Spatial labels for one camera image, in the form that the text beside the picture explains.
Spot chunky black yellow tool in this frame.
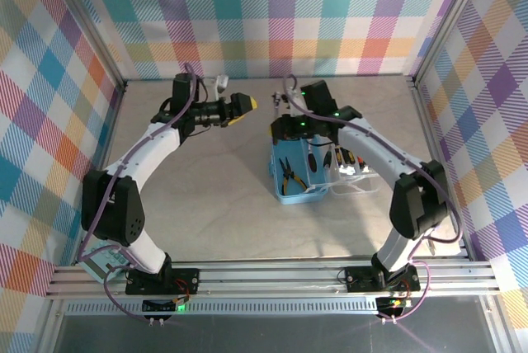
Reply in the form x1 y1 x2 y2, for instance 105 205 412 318
229 92 259 126

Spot needle-nose pliers yellow handles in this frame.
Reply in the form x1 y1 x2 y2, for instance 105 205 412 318
276 157 309 196

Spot blue plastic tool box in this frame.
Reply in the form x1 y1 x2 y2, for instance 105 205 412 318
267 128 383 205

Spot light blue calculator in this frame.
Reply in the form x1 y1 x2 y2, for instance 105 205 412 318
78 241 130 284

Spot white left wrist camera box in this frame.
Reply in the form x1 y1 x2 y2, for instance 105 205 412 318
204 75 229 101

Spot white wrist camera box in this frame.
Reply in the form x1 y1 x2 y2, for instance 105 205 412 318
204 75 229 101
283 87 300 117

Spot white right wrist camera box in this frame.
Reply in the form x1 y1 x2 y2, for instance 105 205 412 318
283 87 300 117

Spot aluminium table edge rail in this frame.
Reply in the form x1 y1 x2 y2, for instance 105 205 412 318
76 82 129 247
410 76 475 263

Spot wide aluminium base rail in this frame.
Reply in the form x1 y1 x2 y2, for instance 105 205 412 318
44 259 502 301

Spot aluminium frame post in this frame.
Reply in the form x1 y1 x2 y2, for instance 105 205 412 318
35 299 69 353
480 294 519 353
411 0 494 90
43 0 128 92

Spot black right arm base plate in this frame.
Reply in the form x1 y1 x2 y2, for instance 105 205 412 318
345 265 422 293

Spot grey slotted cable duct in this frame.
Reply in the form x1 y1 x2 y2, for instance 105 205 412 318
64 301 383 318

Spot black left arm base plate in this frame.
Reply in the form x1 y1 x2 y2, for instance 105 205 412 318
125 268 202 297

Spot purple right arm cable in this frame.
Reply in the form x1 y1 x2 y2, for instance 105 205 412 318
282 74 463 323

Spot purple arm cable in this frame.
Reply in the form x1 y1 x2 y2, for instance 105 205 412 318
77 63 197 323
282 74 463 323

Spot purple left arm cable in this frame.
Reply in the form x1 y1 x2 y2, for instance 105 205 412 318
77 63 197 323

